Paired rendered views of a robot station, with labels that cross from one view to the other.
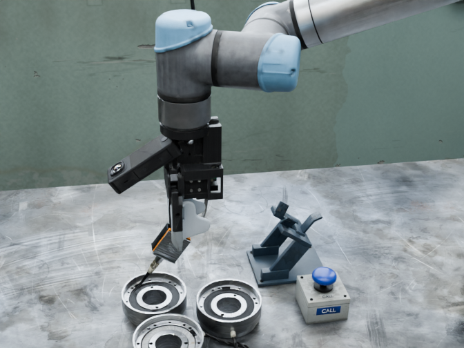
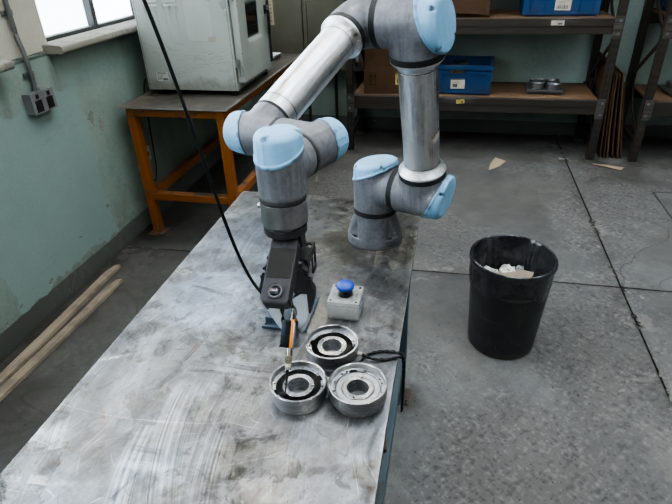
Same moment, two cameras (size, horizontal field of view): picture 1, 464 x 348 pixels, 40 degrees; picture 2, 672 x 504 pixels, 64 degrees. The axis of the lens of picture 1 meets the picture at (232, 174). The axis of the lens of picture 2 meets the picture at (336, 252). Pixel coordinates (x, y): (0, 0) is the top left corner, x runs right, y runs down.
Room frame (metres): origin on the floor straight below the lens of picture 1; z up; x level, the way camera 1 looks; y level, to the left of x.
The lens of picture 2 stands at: (0.45, 0.74, 1.53)
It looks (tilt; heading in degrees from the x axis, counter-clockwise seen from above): 31 degrees down; 294
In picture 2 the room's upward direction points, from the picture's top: 2 degrees counter-clockwise
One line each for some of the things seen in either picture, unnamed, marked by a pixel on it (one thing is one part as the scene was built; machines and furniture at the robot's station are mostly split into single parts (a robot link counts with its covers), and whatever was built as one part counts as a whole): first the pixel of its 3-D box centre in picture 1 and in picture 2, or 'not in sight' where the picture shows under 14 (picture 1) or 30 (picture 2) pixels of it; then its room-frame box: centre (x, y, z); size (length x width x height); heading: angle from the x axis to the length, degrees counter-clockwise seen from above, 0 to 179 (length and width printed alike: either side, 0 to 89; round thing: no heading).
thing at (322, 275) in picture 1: (323, 284); (345, 292); (0.82, -0.15, 0.85); 0.04 x 0.04 x 0.05
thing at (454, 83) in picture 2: not in sight; (458, 74); (1.25, -3.60, 0.56); 0.52 x 0.38 x 0.22; 8
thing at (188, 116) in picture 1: (184, 108); (282, 211); (0.84, 0.07, 1.15); 0.08 x 0.08 x 0.05
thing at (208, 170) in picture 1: (190, 158); (289, 252); (0.83, 0.06, 1.07); 0.09 x 0.08 x 0.12; 101
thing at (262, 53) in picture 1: (259, 57); (308, 144); (0.83, -0.03, 1.23); 0.11 x 0.11 x 0.08; 80
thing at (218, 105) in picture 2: not in sight; (232, 135); (2.48, -2.22, 0.39); 1.50 x 0.62 x 0.78; 101
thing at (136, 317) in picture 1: (154, 301); (298, 388); (0.81, 0.12, 0.82); 0.10 x 0.10 x 0.04
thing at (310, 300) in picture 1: (325, 296); (346, 300); (0.82, -0.16, 0.82); 0.08 x 0.07 x 0.05; 101
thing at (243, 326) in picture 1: (228, 308); (332, 348); (0.79, 0.00, 0.82); 0.10 x 0.10 x 0.04
